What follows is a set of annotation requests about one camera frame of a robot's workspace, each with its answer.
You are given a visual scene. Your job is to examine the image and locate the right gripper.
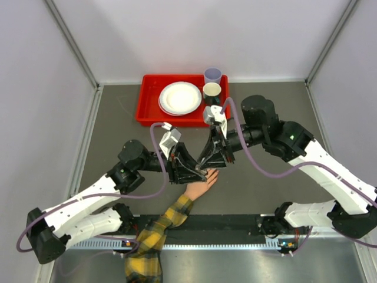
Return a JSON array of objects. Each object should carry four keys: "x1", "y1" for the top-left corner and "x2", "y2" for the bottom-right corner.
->
[{"x1": 197, "y1": 124, "x2": 265, "y2": 169}]

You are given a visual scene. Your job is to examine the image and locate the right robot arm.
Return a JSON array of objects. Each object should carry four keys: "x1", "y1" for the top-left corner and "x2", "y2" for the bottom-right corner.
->
[{"x1": 199, "y1": 95, "x2": 376, "y2": 239}]

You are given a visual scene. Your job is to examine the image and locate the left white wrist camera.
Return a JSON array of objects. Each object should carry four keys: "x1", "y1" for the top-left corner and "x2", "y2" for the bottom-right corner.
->
[{"x1": 159, "y1": 122, "x2": 181, "y2": 159}]

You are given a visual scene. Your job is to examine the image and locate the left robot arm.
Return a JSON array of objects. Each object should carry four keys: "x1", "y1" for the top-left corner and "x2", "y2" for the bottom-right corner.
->
[{"x1": 25, "y1": 139, "x2": 206, "y2": 264}]

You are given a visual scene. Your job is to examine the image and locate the white paper plates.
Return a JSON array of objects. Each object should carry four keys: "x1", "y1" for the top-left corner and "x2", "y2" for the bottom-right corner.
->
[{"x1": 158, "y1": 81, "x2": 202, "y2": 116}]

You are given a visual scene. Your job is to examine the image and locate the mannequin hand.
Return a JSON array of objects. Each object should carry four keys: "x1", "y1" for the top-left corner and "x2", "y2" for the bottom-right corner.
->
[{"x1": 183, "y1": 169, "x2": 219, "y2": 201}]

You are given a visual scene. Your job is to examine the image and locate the slotted cable duct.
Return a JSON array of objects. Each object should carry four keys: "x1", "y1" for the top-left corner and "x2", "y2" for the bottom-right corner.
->
[{"x1": 70, "y1": 238, "x2": 297, "y2": 251}]

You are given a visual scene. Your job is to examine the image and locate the purple cable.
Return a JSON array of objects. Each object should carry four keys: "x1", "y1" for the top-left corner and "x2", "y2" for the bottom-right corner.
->
[
  {"x1": 16, "y1": 122, "x2": 171, "y2": 254},
  {"x1": 219, "y1": 97, "x2": 377, "y2": 257}
]

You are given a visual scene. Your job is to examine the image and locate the red plastic tray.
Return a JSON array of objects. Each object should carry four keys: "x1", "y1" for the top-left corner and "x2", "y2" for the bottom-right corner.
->
[{"x1": 135, "y1": 74, "x2": 231, "y2": 128}]

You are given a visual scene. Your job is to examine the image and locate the yellow plaid sleeve forearm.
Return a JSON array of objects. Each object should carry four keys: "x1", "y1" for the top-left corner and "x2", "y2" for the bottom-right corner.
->
[{"x1": 125, "y1": 195, "x2": 193, "y2": 282}]

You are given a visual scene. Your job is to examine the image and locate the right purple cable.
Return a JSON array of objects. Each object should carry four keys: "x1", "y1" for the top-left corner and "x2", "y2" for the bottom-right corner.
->
[{"x1": 219, "y1": 97, "x2": 377, "y2": 257}]

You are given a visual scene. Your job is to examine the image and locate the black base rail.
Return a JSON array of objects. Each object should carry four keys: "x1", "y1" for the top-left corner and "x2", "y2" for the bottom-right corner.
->
[{"x1": 129, "y1": 213, "x2": 277, "y2": 238}]

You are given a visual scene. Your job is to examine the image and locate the dark green mug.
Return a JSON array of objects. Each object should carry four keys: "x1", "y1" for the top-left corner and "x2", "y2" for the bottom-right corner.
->
[{"x1": 203, "y1": 82, "x2": 221, "y2": 106}]

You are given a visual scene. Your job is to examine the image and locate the lavender plastic cup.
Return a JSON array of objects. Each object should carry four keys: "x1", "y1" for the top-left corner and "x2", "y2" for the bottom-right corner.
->
[{"x1": 203, "y1": 67, "x2": 222, "y2": 84}]

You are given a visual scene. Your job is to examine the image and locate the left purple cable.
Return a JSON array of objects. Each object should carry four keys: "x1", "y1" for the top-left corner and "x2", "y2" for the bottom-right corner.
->
[{"x1": 16, "y1": 122, "x2": 171, "y2": 254}]

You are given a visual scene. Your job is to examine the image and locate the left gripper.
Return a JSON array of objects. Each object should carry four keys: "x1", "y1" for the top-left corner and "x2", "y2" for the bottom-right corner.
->
[{"x1": 135, "y1": 142, "x2": 209, "y2": 185}]

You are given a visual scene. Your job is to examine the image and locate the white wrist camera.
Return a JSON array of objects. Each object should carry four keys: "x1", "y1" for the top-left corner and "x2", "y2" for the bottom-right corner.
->
[
  {"x1": 159, "y1": 122, "x2": 181, "y2": 159},
  {"x1": 203, "y1": 105, "x2": 227, "y2": 139}
]

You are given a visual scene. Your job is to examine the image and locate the glitter nail polish bottle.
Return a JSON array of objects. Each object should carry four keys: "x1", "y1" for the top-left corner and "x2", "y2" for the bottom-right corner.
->
[{"x1": 195, "y1": 165, "x2": 207, "y2": 179}]

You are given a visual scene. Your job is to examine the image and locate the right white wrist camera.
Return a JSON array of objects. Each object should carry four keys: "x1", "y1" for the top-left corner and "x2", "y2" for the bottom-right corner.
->
[{"x1": 203, "y1": 105, "x2": 227, "y2": 139}]

